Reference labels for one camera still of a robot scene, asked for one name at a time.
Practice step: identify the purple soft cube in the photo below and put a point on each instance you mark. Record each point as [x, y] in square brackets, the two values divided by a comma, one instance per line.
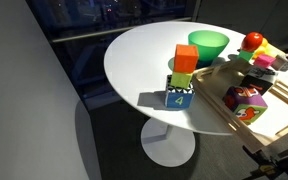
[247, 103]

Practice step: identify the red apple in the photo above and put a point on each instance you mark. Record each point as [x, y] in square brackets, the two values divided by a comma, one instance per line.
[251, 41]

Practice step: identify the blue cube with number four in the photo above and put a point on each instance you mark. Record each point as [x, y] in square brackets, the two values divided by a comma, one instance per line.
[179, 100]

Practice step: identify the pink cube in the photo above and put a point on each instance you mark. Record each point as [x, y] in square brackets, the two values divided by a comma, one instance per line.
[264, 61]

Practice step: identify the wooden tray box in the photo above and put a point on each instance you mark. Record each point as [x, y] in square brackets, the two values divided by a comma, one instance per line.
[255, 141]

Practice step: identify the yellow lemon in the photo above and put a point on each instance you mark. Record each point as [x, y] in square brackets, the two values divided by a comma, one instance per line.
[269, 50]

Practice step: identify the white table pedestal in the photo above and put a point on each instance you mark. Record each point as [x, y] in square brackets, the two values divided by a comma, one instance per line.
[167, 143]

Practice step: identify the green plastic bowl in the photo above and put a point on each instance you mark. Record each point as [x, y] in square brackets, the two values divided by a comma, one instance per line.
[209, 43]

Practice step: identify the small green block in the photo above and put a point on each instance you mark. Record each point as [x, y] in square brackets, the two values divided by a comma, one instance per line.
[245, 55]

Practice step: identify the grey cube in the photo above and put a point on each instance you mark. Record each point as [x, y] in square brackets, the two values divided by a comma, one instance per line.
[284, 63]

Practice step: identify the orange foam block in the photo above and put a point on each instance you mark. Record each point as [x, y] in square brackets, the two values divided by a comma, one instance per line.
[185, 58]

